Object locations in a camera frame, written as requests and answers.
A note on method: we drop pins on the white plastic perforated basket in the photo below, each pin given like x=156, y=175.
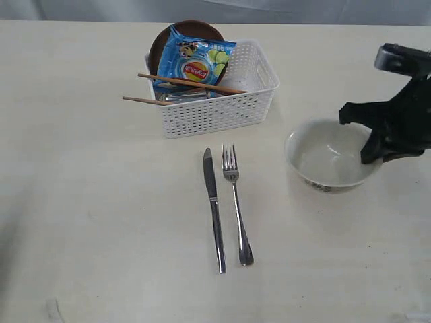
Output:
x=248, y=69

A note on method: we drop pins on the shiny metal cup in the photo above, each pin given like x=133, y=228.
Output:
x=186, y=96

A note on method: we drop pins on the brown round plate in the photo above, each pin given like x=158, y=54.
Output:
x=192, y=28

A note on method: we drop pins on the silver metal fork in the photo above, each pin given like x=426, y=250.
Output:
x=231, y=173

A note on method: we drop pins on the wooden chopstick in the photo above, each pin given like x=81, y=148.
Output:
x=147, y=101
x=215, y=88

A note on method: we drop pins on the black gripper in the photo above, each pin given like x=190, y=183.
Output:
x=405, y=119

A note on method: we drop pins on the blue chip bag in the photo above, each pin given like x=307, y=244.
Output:
x=193, y=58

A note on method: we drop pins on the silver table knife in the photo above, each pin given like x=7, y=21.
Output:
x=210, y=183

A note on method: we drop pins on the white ceramic bowl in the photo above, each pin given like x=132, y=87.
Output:
x=326, y=155

